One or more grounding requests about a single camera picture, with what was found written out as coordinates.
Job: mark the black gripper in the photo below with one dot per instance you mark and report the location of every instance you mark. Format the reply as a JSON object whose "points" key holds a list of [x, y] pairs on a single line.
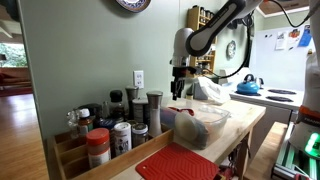
{"points": [[180, 73]]}

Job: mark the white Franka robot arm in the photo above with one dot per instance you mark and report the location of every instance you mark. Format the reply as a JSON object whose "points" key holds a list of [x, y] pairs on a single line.
{"points": [[206, 36]]}

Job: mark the grey box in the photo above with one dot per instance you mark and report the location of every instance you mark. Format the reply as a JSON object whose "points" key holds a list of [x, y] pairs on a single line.
{"points": [[200, 91]]}

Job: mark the clear plastic storage box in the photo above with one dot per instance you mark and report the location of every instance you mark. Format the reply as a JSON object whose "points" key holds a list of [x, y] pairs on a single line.
{"points": [[216, 123]]}

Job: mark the small yellow cap bottle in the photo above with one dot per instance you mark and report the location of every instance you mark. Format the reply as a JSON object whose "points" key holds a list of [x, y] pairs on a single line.
{"points": [[189, 96]]}

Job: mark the red plastic lid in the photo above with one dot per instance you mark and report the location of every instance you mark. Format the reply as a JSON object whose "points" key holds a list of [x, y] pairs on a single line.
{"points": [[181, 110]]}

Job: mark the tall steel pepper grinder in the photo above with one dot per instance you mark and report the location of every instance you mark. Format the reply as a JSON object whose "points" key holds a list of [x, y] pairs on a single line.
{"points": [[155, 113]]}

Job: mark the white crumpled paper bag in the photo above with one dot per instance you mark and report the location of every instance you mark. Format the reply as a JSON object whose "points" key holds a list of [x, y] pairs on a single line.
{"points": [[215, 90]]}

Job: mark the large translucent round lid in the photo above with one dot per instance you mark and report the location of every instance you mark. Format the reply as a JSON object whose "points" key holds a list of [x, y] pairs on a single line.
{"points": [[187, 126]]}

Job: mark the wooden spice rack with jars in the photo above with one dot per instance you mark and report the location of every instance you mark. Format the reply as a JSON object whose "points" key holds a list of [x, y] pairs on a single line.
{"points": [[206, 61], [192, 16]]}

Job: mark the grey spice container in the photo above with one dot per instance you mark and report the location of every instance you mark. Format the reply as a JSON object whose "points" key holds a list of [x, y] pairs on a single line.
{"points": [[140, 110]]}

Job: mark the steel grinder dark body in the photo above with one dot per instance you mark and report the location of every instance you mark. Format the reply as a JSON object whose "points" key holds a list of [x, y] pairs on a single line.
{"points": [[131, 95]]}

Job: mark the teal plastic lid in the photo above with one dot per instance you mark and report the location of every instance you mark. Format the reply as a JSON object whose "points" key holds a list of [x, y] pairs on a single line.
{"points": [[203, 135]]}

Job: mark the dark spice jar white label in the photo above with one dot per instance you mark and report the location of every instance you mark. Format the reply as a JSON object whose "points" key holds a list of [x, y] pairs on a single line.
{"points": [[139, 135]]}

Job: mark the black cap glass bottle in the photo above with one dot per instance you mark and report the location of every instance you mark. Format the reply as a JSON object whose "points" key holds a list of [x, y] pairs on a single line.
{"points": [[116, 105]]}

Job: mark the blue kettle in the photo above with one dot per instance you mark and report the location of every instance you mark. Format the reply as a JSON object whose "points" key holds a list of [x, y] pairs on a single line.
{"points": [[247, 87]]}

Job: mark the white spice shaker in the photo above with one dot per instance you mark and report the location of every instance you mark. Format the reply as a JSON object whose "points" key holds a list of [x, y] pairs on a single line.
{"points": [[122, 138]]}

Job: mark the red silicone mat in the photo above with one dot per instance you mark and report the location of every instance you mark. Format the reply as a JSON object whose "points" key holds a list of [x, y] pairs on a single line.
{"points": [[176, 163]]}

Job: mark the blue lid jar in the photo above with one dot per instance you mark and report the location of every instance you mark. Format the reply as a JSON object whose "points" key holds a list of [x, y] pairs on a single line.
{"points": [[106, 124]]}

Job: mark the wooden spice tray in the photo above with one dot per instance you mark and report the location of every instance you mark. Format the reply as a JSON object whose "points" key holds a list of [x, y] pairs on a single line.
{"points": [[133, 157]]}

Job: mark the white stove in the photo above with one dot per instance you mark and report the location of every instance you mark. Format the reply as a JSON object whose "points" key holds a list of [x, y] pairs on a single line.
{"points": [[260, 98]]}

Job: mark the small steel pot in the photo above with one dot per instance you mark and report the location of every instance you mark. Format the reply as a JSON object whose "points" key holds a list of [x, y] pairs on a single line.
{"points": [[260, 82]]}

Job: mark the orange lid spice jar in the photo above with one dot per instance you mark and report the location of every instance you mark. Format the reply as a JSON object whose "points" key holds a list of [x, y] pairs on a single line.
{"points": [[98, 146]]}

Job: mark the white cap brown bottle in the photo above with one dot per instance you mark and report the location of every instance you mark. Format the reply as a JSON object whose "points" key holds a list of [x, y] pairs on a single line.
{"points": [[85, 122]]}

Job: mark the black stove burner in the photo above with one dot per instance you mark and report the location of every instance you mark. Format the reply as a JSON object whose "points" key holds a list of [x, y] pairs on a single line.
{"points": [[279, 98], [282, 91]]}

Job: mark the white refrigerator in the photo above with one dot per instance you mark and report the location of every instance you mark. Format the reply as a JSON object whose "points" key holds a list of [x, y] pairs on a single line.
{"points": [[283, 66]]}

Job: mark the clear glass bottle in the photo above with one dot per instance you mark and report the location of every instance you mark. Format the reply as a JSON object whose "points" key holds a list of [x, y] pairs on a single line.
{"points": [[72, 124]]}

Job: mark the white paper on fridge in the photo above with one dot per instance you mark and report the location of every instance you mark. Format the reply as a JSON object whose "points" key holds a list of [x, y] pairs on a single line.
{"points": [[281, 40]]}

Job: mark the orange picture on fridge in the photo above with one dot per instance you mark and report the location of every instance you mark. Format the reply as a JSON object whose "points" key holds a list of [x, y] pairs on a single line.
{"points": [[294, 34]]}

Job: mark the blue paper on fridge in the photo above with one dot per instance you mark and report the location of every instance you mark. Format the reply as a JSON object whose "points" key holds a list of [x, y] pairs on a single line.
{"points": [[305, 37]]}

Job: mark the red brown sofa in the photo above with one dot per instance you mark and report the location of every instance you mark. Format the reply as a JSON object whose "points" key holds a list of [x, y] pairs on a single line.
{"points": [[13, 80]]}

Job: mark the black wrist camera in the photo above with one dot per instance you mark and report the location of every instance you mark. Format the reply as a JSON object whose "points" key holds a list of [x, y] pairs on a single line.
{"points": [[194, 70]]}

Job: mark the white wall outlet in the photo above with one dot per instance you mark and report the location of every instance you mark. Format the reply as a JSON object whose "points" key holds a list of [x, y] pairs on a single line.
{"points": [[138, 79]]}

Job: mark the round wall clock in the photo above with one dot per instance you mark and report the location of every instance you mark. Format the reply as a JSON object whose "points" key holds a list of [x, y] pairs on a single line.
{"points": [[231, 49]]}

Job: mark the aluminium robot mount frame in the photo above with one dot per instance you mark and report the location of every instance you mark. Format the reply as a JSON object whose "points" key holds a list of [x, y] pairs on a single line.
{"points": [[283, 160]]}

